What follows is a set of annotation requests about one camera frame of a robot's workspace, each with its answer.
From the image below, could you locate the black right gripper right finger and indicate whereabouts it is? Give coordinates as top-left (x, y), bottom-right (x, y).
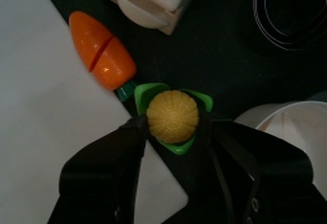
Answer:
top-left (196, 111), bottom-right (327, 224)

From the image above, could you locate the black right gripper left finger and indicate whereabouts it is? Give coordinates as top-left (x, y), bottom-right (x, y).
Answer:
top-left (45, 114), bottom-right (151, 224)

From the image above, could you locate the yellow toy corn green husk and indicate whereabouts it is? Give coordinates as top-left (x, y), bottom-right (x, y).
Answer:
top-left (133, 82), bottom-right (215, 156)

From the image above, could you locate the white toy pot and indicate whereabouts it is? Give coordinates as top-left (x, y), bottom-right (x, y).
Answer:
top-left (233, 100), bottom-right (327, 200)

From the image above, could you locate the white cutting board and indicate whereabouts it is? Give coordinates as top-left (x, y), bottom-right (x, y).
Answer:
top-left (0, 0), bottom-right (189, 224)

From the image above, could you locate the orange toy carrot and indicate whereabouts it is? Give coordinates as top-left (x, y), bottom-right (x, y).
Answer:
top-left (68, 11), bottom-right (139, 102)

